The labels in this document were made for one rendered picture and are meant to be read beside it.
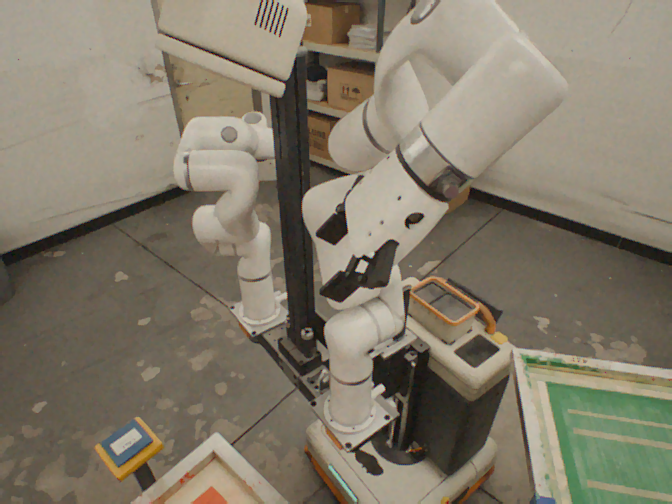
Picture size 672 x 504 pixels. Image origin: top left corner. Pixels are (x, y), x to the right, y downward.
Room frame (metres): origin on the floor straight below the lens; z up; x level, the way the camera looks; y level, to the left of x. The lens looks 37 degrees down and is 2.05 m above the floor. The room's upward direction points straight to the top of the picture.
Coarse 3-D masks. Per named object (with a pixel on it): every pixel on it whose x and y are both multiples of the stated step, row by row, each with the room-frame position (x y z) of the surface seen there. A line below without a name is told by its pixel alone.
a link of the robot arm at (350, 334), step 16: (368, 304) 0.67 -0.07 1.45; (384, 304) 0.67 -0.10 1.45; (336, 320) 0.62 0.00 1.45; (352, 320) 0.62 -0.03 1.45; (368, 320) 0.63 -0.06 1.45; (384, 320) 0.64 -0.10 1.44; (336, 336) 0.59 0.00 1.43; (352, 336) 0.59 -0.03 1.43; (368, 336) 0.60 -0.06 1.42; (384, 336) 0.62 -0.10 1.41; (336, 352) 0.59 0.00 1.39; (352, 352) 0.58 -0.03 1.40; (336, 368) 0.60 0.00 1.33; (352, 368) 0.59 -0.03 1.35; (368, 368) 0.60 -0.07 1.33; (352, 384) 0.59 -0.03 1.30
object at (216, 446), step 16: (208, 448) 0.62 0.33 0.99; (224, 448) 0.62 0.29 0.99; (192, 464) 0.58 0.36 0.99; (224, 464) 0.59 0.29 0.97; (240, 464) 0.58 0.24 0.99; (160, 480) 0.54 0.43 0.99; (176, 480) 0.54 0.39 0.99; (240, 480) 0.55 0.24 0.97; (256, 480) 0.54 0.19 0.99; (144, 496) 0.50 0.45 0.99; (160, 496) 0.50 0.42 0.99; (256, 496) 0.51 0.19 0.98; (272, 496) 0.50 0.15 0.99
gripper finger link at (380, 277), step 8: (392, 240) 0.35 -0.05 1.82; (384, 248) 0.35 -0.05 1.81; (392, 248) 0.35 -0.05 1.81; (384, 256) 0.34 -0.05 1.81; (392, 256) 0.34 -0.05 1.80; (376, 264) 0.34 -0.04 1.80; (384, 264) 0.33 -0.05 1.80; (392, 264) 0.34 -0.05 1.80; (376, 272) 0.33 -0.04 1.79; (384, 272) 0.33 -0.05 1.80; (368, 280) 0.33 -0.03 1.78; (376, 280) 0.32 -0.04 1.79; (384, 280) 0.32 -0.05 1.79
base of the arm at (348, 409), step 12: (336, 384) 0.60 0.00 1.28; (360, 384) 0.59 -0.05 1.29; (372, 384) 0.69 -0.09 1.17; (336, 396) 0.60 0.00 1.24; (348, 396) 0.59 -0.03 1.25; (360, 396) 0.59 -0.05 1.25; (372, 396) 0.64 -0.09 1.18; (324, 408) 0.63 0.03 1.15; (336, 408) 0.60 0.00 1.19; (348, 408) 0.59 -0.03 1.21; (360, 408) 0.59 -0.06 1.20; (372, 408) 0.63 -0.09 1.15; (336, 420) 0.60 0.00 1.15; (348, 420) 0.59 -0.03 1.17; (360, 420) 0.59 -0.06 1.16; (372, 420) 0.60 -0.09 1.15; (348, 432) 0.57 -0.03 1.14
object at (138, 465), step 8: (144, 424) 0.72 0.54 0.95; (152, 432) 0.69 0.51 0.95; (96, 448) 0.65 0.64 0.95; (152, 448) 0.65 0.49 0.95; (160, 448) 0.65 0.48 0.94; (104, 456) 0.62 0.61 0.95; (136, 456) 0.62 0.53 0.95; (144, 456) 0.62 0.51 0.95; (152, 456) 0.63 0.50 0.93; (112, 464) 0.60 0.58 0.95; (128, 464) 0.60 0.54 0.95; (136, 464) 0.60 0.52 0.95; (144, 464) 0.65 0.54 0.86; (112, 472) 0.58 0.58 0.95; (120, 472) 0.58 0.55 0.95; (128, 472) 0.59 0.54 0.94; (136, 472) 0.63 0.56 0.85; (144, 472) 0.64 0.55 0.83; (120, 480) 0.57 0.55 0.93; (144, 480) 0.64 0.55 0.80; (152, 480) 0.65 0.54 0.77; (144, 488) 0.63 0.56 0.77
